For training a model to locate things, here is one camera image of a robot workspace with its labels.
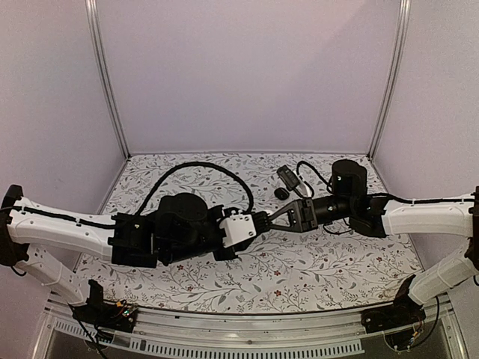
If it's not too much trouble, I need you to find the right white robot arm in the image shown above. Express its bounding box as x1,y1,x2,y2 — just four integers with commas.
267,159,478,326

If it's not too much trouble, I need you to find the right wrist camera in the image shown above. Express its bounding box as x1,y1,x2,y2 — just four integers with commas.
276,165,314,198

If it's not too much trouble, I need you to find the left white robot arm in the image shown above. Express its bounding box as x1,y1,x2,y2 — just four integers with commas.
1,185,271,325

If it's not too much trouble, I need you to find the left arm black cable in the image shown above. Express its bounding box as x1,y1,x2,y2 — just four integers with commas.
136,162,255,218

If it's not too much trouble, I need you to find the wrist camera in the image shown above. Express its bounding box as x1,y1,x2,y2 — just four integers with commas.
219,213,258,248
276,165,314,198

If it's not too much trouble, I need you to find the right aluminium frame post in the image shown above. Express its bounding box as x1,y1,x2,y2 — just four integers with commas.
367,0,412,162

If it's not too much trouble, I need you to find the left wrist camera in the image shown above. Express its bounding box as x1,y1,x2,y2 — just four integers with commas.
219,213,258,248

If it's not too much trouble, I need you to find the floral tablecloth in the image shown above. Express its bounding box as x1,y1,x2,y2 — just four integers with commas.
76,153,422,314

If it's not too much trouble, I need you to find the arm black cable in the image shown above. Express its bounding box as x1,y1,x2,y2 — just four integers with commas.
296,160,334,188
136,162,255,218

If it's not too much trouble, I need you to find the left aluminium frame post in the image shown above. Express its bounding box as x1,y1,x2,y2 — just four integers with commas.
85,0,131,160

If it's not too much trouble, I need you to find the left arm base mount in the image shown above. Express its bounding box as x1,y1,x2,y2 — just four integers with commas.
72,280,138,333

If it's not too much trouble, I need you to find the black earbud charging case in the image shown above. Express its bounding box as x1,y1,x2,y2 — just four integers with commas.
274,188,290,201

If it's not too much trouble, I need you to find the front aluminium rail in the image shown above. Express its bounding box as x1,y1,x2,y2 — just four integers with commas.
32,295,472,358

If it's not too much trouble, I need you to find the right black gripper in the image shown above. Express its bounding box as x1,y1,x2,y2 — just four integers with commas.
263,195,354,235

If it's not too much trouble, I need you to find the aluminium frame post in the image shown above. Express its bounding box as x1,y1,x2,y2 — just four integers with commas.
367,0,412,162
85,0,131,160

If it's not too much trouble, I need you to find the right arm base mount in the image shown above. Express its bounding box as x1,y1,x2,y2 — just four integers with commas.
361,275,426,334

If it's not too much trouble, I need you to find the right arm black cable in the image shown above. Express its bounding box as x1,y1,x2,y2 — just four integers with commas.
296,160,334,188

